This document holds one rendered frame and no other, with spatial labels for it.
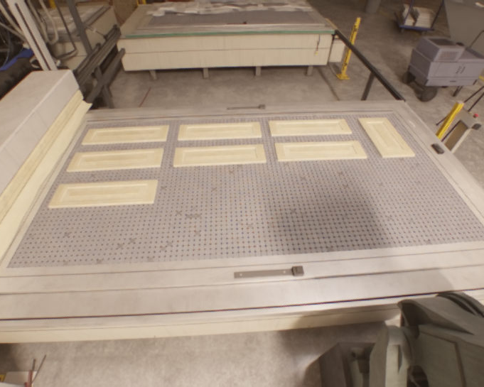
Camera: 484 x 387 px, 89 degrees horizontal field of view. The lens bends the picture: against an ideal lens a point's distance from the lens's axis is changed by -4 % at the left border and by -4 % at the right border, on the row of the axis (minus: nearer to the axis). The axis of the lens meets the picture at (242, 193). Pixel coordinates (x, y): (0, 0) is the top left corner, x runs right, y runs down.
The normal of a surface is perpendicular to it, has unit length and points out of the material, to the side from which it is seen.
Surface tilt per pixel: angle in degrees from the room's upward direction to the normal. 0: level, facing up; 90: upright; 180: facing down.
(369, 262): 0
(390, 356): 45
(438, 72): 90
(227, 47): 90
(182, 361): 0
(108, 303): 0
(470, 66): 90
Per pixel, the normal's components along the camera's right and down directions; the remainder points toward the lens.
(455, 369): -1.00, 0.04
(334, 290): 0.00, -0.66
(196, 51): 0.06, 0.75
